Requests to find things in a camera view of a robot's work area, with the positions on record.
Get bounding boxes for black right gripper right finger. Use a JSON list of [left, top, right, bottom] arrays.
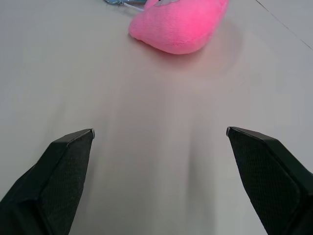
[[226, 126, 313, 235]]

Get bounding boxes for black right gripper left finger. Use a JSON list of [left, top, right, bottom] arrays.
[[0, 128, 95, 235]]

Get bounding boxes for blue transparent item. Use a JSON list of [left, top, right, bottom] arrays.
[[104, 0, 177, 12]]

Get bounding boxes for pink plush toy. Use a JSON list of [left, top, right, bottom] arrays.
[[128, 0, 230, 55]]

